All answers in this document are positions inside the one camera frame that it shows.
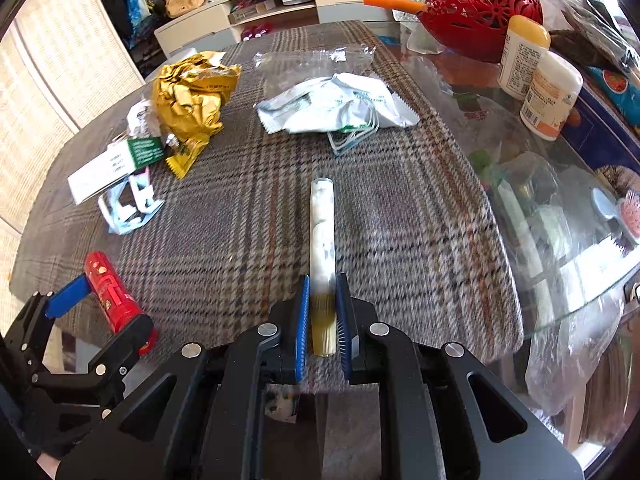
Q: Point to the pink hairbrush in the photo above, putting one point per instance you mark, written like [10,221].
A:
[629,220]

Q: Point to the brown cardboard box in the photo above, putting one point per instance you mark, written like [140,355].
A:
[250,12]

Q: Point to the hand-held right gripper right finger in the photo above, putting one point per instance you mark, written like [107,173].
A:
[344,330]

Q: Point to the pair of red slippers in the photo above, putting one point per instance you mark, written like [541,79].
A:
[256,31]

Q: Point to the large clear plastic bag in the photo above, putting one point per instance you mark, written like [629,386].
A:
[565,355]

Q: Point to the red cylindrical can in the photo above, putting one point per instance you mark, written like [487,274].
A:
[106,285]

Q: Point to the red openwork basket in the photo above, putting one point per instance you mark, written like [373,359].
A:
[465,25]

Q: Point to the blue printed package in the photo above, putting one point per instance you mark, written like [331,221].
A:
[617,90]

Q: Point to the blue hanging bag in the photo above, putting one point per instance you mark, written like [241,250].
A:
[136,10]

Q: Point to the clear plastic tube yellow cap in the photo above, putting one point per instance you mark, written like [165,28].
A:
[321,240]

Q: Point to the plaid tablecloth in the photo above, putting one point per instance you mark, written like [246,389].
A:
[225,230]

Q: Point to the white blue torn packet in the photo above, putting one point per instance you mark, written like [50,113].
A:
[125,212]

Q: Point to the dark plastic bag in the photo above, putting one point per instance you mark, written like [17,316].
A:
[595,30]

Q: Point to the crumpled silver white wrapper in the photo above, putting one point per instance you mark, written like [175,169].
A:
[325,105]

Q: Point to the yellow wrapper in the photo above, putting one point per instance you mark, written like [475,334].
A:
[190,100]

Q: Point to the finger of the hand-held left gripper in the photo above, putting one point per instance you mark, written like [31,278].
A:
[127,347]
[67,296]

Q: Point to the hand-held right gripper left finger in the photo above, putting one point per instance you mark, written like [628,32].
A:
[302,330]

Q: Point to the white bottle yellow cap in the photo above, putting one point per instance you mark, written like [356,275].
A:
[547,100]
[520,60]

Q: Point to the crumpled white plastic wrapper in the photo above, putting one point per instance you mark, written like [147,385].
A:
[140,120]

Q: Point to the clear green-edged plastic wrapper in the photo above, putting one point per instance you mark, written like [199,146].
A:
[350,141]

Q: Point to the white green cardboard box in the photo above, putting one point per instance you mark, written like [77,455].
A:
[102,170]

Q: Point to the woven wicker screen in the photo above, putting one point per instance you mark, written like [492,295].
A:
[50,90]

